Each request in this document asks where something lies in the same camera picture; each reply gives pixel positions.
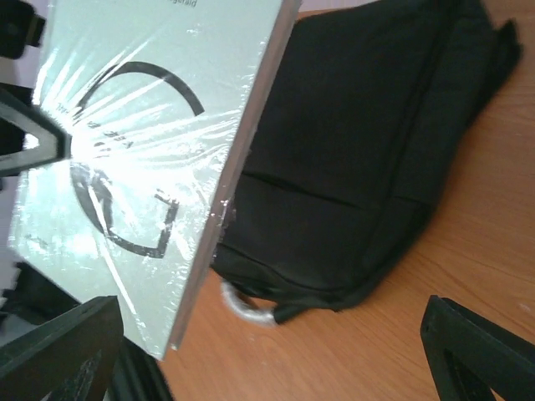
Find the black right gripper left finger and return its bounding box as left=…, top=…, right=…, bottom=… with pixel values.
left=1, top=296, right=124, bottom=400

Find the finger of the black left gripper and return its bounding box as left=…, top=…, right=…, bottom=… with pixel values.
left=1, top=85, right=74, bottom=177

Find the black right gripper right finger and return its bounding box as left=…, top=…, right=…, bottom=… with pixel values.
left=420, top=295, right=534, bottom=401

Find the black student backpack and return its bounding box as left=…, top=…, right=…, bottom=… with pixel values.
left=212, top=1, right=522, bottom=326

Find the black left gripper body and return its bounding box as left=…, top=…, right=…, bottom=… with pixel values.
left=0, top=0, right=46, bottom=58

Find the grey paperback book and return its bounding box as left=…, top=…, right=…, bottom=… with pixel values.
left=8, top=0, right=300, bottom=359

